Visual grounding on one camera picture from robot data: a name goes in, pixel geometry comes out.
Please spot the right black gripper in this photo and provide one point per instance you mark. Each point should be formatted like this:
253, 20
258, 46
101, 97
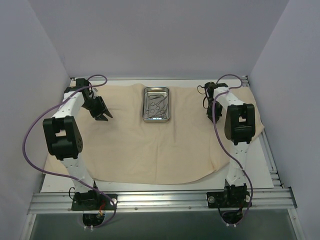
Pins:
214, 114

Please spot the surgical scissors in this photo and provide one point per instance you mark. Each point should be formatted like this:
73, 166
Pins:
156, 102

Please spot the aluminium right side rail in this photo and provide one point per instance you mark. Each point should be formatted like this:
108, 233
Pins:
260, 165

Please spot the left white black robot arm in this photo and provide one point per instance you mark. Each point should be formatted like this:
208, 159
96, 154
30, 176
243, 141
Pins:
63, 137

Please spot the steel instrument tray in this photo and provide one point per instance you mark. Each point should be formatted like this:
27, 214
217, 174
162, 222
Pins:
155, 90

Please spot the beige cloth wrap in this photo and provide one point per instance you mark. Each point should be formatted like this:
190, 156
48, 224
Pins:
126, 149

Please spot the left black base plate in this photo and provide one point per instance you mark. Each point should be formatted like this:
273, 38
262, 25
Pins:
91, 201

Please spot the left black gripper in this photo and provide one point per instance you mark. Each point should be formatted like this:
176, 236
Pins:
101, 110

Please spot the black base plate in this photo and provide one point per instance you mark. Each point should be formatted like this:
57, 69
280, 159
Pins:
91, 201
223, 200

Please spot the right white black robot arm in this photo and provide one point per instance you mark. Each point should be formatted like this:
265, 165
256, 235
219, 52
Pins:
239, 126

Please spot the surgical forceps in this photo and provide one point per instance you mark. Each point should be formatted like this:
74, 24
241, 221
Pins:
160, 114

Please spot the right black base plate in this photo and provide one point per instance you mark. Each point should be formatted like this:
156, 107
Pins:
223, 200

